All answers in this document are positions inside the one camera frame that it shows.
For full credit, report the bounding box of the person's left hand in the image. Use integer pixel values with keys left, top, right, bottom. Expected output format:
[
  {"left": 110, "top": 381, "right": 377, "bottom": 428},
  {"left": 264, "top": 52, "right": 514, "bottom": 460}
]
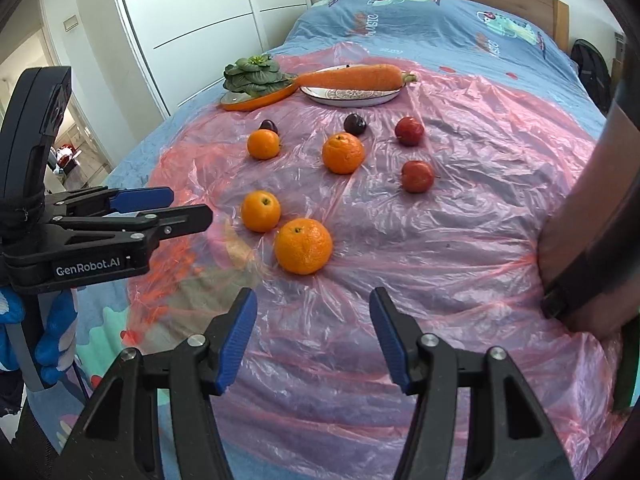
[{"left": 0, "top": 287, "right": 78, "bottom": 386}]

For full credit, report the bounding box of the white wardrobe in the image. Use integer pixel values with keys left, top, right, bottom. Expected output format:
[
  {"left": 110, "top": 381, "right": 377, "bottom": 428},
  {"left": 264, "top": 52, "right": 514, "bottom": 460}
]
[{"left": 70, "top": 0, "right": 313, "bottom": 121}]

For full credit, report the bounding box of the large bumpy orange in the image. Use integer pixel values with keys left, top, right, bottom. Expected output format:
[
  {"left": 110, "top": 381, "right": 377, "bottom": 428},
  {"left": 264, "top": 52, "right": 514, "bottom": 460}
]
[
  {"left": 274, "top": 218, "right": 334, "bottom": 276},
  {"left": 321, "top": 132, "right": 366, "bottom": 176}
]

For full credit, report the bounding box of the pink plastic sheet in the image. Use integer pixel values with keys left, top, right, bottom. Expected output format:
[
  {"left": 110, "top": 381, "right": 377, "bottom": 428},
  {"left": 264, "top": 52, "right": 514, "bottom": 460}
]
[{"left": 125, "top": 40, "right": 626, "bottom": 480}]

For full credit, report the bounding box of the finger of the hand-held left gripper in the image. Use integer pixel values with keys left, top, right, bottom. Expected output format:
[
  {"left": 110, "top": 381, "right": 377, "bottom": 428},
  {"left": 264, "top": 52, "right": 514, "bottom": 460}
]
[
  {"left": 52, "top": 204, "right": 214, "bottom": 247},
  {"left": 47, "top": 186, "right": 174, "bottom": 217}
]

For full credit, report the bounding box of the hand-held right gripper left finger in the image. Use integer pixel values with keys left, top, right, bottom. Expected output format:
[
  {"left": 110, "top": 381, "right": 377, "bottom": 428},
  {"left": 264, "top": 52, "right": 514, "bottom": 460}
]
[{"left": 52, "top": 287, "right": 258, "bottom": 480}]

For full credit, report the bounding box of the large orange carrot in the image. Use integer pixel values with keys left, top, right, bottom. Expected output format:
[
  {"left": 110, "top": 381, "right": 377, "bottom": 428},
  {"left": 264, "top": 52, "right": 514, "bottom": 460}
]
[{"left": 295, "top": 64, "right": 418, "bottom": 92}]

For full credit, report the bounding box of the black backpack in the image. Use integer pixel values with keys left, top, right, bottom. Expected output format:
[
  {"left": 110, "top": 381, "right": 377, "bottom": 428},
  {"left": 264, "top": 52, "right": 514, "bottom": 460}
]
[{"left": 570, "top": 38, "right": 612, "bottom": 116}]

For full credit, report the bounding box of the blue printed blanket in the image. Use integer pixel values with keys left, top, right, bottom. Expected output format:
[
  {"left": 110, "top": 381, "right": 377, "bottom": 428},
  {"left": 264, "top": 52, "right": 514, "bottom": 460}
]
[{"left": 25, "top": 0, "right": 608, "bottom": 480}]

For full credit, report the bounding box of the small smooth orange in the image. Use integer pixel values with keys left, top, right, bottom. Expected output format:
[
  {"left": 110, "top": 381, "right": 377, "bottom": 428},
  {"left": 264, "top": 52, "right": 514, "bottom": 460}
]
[
  {"left": 240, "top": 190, "right": 282, "bottom": 234},
  {"left": 247, "top": 129, "right": 281, "bottom": 161}
]

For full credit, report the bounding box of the white patterned plate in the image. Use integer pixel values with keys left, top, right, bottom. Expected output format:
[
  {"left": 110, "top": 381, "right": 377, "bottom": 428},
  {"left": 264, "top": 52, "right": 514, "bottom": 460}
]
[{"left": 300, "top": 66, "right": 402, "bottom": 108}]

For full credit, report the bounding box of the small red apple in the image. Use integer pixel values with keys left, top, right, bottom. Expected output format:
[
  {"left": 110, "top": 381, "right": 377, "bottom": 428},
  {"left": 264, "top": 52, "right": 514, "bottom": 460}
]
[
  {"left": 400, "top": 160, "right": 437, "bottom": 194},
  {"left": 394, "top": 116, "right": 425, "bottom": 148}
]

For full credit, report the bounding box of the green bok choy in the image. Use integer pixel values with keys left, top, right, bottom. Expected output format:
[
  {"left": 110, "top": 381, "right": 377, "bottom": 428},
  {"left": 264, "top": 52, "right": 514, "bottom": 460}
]
[{"left": 222, "top": 54, "right": 296, "bottom": 98}]

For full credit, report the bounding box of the orange shallow pan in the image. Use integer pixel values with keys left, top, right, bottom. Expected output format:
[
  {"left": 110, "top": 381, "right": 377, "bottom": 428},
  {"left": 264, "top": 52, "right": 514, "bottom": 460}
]
[{"left": 220, "top": 74, "right": 297, "bottom": 112}]

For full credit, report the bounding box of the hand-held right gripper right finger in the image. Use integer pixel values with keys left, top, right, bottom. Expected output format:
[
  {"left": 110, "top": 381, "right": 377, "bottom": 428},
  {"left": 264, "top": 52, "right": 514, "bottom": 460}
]
[{"left": 368, "top": 286, "right": 576, "bottom": 480}]

